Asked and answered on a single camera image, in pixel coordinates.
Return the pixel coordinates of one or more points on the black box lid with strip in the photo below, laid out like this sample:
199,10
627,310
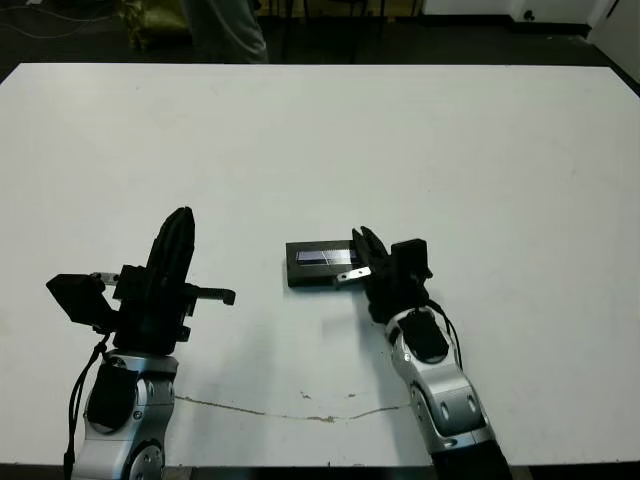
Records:
315,272

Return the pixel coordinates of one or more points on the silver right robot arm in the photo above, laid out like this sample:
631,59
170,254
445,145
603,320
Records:
440,390

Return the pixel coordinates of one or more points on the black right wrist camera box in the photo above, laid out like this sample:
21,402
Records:
412,257

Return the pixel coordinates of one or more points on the person in grey trousers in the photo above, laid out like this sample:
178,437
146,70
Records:
225,30

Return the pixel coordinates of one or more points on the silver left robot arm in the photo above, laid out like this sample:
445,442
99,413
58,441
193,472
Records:
125,415

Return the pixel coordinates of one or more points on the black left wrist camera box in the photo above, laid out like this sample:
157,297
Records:
80,300

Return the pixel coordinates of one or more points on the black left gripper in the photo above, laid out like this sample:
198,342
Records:
150,310

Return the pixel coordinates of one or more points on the small black wall fixture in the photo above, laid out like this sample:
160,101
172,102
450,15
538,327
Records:
527,15

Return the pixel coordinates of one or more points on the black metal chair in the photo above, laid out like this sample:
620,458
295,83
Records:
284,30

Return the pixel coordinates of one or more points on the white cabinet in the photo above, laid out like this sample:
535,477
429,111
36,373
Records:
617,50

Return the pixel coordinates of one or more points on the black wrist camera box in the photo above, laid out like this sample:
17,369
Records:
80,300
412,257

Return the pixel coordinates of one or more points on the yellow green bag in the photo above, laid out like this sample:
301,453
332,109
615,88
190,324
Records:
155,25

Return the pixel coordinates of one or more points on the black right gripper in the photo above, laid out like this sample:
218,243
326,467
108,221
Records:
395,295

